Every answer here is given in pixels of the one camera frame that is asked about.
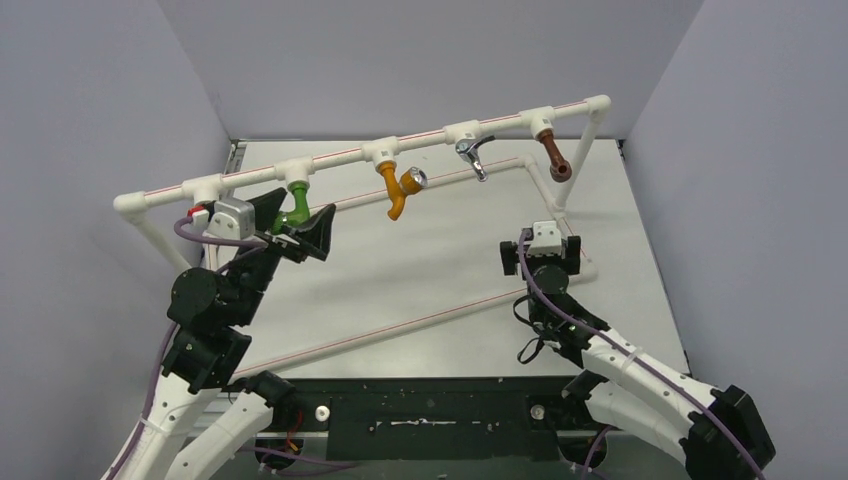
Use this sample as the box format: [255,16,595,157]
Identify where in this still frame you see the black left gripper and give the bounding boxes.
[228,186,335,324]

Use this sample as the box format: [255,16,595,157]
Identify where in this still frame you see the white pvc pipe frame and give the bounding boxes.
[113,95,611,386]

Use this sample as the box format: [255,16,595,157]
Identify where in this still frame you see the chrome metal faucet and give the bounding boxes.
[454,135,496,182]

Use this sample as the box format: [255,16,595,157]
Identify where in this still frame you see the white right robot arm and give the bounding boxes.
[499,228,776,479]

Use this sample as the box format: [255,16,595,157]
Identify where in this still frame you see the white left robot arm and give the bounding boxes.
[104,188,337,479]

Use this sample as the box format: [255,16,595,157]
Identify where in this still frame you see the green plastic faucet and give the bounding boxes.
[269,181,311,235]

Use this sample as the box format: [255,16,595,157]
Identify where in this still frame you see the brown plastic faucet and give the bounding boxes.
[535,128,573,183]

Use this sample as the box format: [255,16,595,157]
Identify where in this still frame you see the orange plastic faucet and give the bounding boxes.
[376,161,429,221]

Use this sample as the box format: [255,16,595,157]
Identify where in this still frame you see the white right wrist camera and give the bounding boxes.
[525,220,565,258]

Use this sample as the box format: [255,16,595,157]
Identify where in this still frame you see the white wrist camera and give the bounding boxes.
[525,220,565,258]
[187,198,257,245]

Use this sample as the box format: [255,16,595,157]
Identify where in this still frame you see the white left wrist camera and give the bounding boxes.
[187,198,257,245]

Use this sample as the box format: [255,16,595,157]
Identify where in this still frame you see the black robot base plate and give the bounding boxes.
[248,375,601,462]

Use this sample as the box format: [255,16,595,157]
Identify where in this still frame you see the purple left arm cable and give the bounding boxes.
[119,215,359,480]

